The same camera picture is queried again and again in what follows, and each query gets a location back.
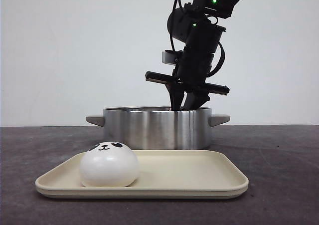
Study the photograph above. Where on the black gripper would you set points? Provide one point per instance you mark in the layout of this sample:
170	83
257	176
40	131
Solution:
189	75

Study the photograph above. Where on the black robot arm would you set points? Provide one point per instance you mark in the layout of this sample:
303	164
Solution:
190	24

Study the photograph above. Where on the stainless steel pot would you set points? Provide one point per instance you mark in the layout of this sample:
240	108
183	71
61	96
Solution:
155	128

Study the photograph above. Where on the panda bun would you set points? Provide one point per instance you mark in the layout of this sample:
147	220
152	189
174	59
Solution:
109	164

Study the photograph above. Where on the cream rectangular tray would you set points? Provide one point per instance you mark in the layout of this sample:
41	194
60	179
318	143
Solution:
164	174

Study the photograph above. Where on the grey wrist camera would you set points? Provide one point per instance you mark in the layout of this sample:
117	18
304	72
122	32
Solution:
171	57

